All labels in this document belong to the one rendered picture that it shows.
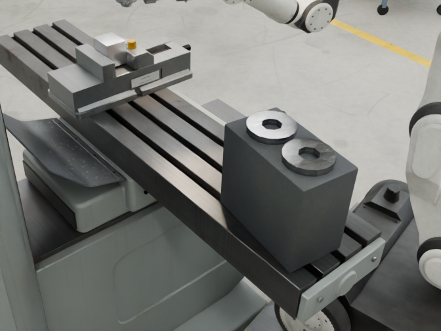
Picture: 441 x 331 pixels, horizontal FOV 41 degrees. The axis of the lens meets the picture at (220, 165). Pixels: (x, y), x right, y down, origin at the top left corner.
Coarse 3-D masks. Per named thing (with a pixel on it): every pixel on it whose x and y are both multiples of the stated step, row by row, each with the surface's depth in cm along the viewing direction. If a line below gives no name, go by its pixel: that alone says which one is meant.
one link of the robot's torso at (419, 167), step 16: (416, 128) 126; (432, 128) 123; (416, 144) 127; (432, 144) 125; (416, 160) 129; (432, 160) 126; (416, 176) 132; (432, 176) 129; (416, 192) 138; (432, 192) 133; (416, 208) 141; (432, 208) 138; (416, 224) 143; (432, 224) 140; (432, 240) 141
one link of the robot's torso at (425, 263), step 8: (424, 256) 141; (432, 256) 140; (440, 256) 138; (424, 264) 142; (432, 264) 140; (440, 264) 138; (424, 272) 143; (432, 272) 141; (440, 272) 139; (432, 280) 142; (440, 280) 140; (440, 288) 143
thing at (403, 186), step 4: (384, 180) 184; (388, 180) 183; (392, 180) 182; (396, 180) 181; (376, 184) 185; (380, 184) 183; (388, 184) 180; (396, 184) 179; (400, 184) 179; (404, 184) 179; (400, 188) 178; (404, 188) 178; (368, 192) 185; (408, 192) 177
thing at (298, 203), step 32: (224, 128) 105; (256, 128) 102; (288, 128) 102; (224, 160) 109; (256, 160) 100; (288, 160) 95; (320, 160) 95; (224, 192) 113; (256, 192) 103; (288, 192) 94; (320, 192) 94; (352, 192) 100; (256, 224) 107; (288, 224) 97; (320, 224) 99; (288, 256) 101; (320, 256) 105
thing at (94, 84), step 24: (144, 48) 153; (168, 48) 155; (48, 72) 141; (72, 72) 141; (96, 72) 139; (120, 72) 142; (144, 72) 145; (168, 72) 151; (192, 72) 155; (72, 96) 135; (96, 96) 139; (120, 96) 143
